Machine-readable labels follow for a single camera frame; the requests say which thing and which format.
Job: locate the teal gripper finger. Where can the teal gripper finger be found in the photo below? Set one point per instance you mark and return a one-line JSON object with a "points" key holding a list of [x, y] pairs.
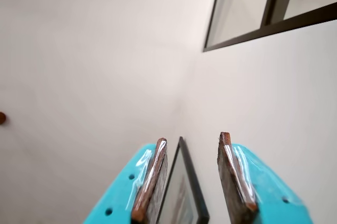
{"points": [[118, 195], [263, 195]]}

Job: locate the brown round wall knob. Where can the brown round wall knob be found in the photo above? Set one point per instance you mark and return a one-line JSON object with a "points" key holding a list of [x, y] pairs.
{"points": [[2, 117]]}

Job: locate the dark framed window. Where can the dark framed window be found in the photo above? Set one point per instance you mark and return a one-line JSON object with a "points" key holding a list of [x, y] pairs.
{"points": [[263, 30]]}

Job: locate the black framed picture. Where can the black framed picture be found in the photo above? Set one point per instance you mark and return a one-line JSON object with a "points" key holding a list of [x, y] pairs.
{"points": [[181, 197]]}

